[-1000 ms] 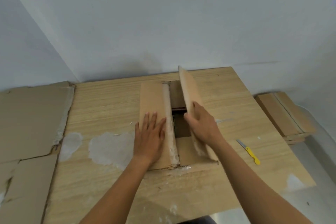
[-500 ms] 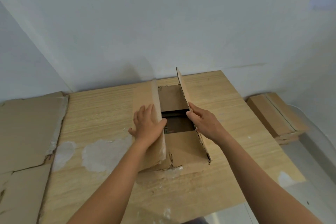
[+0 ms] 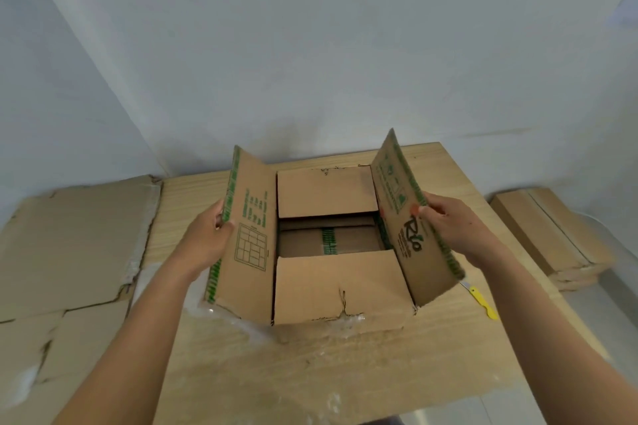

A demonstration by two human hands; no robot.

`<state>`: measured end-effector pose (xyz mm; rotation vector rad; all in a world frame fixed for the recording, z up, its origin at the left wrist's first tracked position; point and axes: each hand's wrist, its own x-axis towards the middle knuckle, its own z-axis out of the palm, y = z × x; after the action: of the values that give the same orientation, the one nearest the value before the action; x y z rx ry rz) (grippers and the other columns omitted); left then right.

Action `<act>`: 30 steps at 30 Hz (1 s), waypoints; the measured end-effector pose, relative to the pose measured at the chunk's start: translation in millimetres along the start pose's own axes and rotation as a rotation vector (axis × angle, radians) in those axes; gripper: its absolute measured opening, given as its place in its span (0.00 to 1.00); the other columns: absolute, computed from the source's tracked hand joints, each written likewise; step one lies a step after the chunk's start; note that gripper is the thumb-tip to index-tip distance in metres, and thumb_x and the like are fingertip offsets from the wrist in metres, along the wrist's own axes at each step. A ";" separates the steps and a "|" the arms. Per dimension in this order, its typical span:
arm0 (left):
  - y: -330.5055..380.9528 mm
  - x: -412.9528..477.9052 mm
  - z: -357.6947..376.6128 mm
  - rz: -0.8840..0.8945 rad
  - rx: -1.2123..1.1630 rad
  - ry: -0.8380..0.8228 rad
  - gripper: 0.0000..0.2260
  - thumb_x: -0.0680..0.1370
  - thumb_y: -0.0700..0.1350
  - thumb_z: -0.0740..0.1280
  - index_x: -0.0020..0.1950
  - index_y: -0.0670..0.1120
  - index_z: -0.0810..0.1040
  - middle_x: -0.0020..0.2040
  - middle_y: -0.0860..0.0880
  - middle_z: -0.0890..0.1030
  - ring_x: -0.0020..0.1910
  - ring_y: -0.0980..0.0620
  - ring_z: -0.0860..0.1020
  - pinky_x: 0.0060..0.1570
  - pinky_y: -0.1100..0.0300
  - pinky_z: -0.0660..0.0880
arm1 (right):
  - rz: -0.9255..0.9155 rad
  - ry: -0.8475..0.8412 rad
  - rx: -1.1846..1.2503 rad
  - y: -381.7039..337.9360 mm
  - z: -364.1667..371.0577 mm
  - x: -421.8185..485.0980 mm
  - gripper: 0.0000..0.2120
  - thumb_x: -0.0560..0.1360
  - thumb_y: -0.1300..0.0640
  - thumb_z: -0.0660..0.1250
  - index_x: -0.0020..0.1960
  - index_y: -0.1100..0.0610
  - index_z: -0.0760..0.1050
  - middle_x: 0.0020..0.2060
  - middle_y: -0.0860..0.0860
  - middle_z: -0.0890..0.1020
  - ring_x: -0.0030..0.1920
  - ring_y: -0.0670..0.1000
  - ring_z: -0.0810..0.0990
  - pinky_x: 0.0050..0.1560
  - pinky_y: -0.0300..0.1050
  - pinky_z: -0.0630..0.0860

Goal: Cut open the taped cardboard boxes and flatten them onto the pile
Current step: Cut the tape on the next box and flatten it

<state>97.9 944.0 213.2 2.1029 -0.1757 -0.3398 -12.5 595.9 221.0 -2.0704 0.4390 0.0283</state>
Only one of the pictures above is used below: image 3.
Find person's right hand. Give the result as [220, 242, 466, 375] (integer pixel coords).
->
[417, 192, 504, 271]

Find person's left hand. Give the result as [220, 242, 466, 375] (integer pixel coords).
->
[179, 199, 236, 281]

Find yellow utility knife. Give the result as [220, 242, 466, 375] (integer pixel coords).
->
[458, 280, 499, 322]

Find brown cardboard box yellow sides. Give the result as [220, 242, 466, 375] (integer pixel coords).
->
[0, 174, 163, 425]

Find person's right forearm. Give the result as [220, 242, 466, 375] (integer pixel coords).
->
[476, 250, 638, 425]

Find person's left forearm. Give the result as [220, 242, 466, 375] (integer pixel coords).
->
[52, 260, 200, 425]

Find light wooden table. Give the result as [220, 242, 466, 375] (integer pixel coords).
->
[129, 142, 611, 425]

